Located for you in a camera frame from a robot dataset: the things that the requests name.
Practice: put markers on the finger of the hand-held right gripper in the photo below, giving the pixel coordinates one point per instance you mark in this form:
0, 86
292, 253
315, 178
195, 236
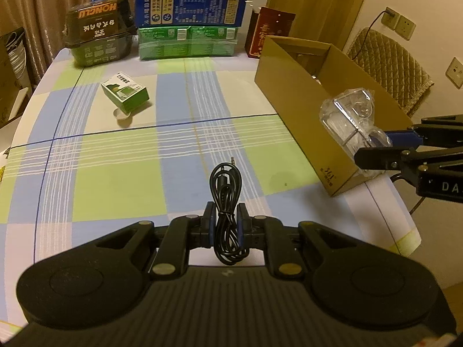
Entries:
376, 159
401, 137

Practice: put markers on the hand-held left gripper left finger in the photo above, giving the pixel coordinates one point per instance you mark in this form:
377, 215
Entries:
209, 224

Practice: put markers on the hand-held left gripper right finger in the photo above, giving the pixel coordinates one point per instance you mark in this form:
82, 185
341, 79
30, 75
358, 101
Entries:
241, 224

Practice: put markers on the clear plastic package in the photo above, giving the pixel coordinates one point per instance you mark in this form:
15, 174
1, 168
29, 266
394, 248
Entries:
343, 123

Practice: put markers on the brown cardboard box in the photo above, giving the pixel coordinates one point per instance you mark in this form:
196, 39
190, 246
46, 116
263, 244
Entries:
289, 90

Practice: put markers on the desktop with plaid cloth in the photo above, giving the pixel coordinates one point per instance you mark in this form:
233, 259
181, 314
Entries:
108, 173

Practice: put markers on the quilted chair back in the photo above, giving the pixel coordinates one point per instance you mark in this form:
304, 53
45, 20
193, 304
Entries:
390, 65

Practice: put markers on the small green box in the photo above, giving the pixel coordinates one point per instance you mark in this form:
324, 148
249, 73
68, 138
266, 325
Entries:
124, 94

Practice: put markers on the wooden door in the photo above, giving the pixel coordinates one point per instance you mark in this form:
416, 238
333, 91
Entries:
318, 3

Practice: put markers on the dark red box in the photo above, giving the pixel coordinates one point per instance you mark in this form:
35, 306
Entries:
264, 32

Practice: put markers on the green shrink-wrapped carton pack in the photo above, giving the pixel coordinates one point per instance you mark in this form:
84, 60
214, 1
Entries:
181, 43

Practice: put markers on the blue carton box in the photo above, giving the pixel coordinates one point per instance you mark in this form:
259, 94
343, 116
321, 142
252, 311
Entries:
188, 9

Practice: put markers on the dark packaged food tub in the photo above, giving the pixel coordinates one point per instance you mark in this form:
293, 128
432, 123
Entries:
97, 32

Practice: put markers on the printed cardboard box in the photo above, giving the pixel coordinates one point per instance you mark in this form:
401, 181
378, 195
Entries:
11, 79

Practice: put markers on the beige curtain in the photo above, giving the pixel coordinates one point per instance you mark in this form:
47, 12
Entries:
36, 3

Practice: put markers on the wall socket with charger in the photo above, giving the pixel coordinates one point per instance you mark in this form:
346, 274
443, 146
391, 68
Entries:
403, 25

